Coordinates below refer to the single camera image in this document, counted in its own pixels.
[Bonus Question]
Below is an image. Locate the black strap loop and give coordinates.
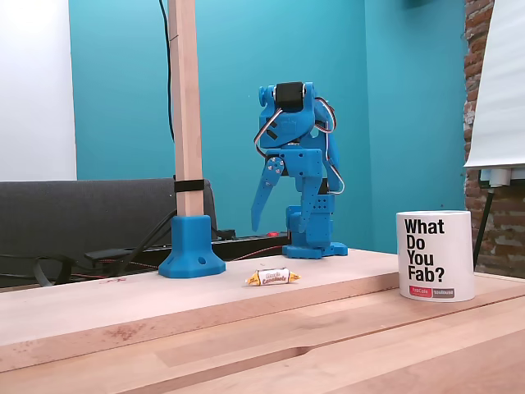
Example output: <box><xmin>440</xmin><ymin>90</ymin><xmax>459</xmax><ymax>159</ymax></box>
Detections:
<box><xmin>33</xmin><ymin>254</ymin><xmax>75</xmax><ymax>286</ymax></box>

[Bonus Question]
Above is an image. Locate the dark grey sofa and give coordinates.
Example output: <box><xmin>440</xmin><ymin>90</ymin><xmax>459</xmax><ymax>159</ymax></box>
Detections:
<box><xmin>0</xmin><ymin>176</ymin><xmax>219</xmax><ymax>288</ymax></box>

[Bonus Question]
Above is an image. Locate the black strap on post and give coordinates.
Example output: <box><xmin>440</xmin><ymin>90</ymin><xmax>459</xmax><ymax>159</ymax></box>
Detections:
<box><xmin>173</xmin><ymin>179</ymin><xmax>206</xmax><ymax>193</ymax></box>

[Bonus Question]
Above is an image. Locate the thin black cable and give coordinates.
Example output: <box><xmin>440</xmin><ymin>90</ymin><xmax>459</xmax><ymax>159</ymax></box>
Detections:
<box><xmin>158</xmin><ymin>0</ymin><xmax>176</xmax><ymax>143</ymax></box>

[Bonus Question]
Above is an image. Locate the thick black cable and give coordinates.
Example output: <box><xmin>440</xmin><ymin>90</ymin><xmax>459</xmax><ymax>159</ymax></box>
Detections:
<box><xmin>118</xmin><ymin>209</ymin><xmax>178</xmax><ymax>275</ymax></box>

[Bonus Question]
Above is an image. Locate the black power strip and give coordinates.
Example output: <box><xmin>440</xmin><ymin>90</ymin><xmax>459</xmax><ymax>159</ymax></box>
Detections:
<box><xmin>211</xmin><ymin>231</ymin><xmax>293</xmax><ymax>261</ymax></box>

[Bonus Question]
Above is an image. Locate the thin red wire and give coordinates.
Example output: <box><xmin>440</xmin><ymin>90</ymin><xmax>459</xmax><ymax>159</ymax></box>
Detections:
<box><xmin>73</xmin><ymin>245</ymin><xmax>289</xmax><ymax>281</ymax></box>

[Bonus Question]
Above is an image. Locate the wooden post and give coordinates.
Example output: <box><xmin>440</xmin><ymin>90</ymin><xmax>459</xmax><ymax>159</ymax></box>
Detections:
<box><xmin>167</xmin><ymin>0</ymin><xmax>205</xmax><ymax>218</ymax></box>

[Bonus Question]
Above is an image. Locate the flat black device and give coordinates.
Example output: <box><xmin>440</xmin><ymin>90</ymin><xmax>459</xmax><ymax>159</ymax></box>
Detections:
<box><xmin>84</xmin><ymin>247</ymin><xmax>139</xmax><ymax>264</ymax></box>

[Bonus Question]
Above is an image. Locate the blue post base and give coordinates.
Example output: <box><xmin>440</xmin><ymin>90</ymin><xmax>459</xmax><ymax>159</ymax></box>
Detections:
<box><xmin>157</xmin><ymin>213</ymin><xmax>227</xmax><ymax>279</ymax></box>

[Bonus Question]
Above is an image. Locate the black flip chart leg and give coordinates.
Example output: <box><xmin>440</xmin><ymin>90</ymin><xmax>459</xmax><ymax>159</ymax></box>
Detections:
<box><xmin>472</xmin><ymin>186</ymin><xmax>494</xmax><ymax>272</ymax></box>

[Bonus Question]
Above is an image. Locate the white printed mug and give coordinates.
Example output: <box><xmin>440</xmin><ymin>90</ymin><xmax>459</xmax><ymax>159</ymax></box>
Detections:
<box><xmin>395</xmin><ymin>210</ymin><xmax>477</xmax><ymax>304</ymax></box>

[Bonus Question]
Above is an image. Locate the caramel sweet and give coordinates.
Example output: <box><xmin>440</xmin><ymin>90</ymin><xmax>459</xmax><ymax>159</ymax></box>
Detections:
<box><xmin>244</xmin><ymin>267</ymin><xmax>303</xmax><ymax>287</ymax></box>

